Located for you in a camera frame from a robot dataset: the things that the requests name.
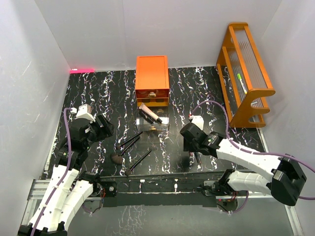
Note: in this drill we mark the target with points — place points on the aluminium mounting rail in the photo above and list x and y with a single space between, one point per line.
163 190

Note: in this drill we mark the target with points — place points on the green marker pen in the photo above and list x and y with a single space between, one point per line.
241 82

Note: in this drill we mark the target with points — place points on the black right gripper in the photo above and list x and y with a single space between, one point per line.
187 147

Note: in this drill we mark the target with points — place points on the pink tape strip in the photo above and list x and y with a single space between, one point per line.
77 71

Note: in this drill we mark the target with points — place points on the orange drawer cabinet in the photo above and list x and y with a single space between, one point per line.
152 73

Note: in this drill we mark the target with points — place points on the large fluffy powder brush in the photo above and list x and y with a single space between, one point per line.
117 158

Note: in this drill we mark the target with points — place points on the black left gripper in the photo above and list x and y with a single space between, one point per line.
107 129

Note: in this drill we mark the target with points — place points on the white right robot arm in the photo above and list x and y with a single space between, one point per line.
280 177

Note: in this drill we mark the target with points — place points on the small black makeup brush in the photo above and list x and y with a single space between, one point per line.
129 170

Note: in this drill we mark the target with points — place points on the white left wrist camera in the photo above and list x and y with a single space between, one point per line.
84 111

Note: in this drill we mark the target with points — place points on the orange wooden shelf rack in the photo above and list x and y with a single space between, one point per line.
239 54

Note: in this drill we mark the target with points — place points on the clear acrylic drawer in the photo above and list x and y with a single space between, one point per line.
144 122
152 93

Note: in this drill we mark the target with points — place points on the pink lip gloss tube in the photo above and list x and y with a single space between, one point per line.
150 113

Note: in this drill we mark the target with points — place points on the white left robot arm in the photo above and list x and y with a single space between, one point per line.
68 187

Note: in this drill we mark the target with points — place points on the thin black makeup brush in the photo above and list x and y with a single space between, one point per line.
118 146

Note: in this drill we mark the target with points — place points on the black makeup tube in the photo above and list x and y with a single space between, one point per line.
147 118

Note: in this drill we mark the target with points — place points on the dark eyeliner pencil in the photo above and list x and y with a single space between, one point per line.
197 156

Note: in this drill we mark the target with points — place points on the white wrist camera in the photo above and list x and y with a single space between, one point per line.
198 121
84 111

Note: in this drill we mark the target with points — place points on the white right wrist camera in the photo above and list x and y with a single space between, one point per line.
198 121

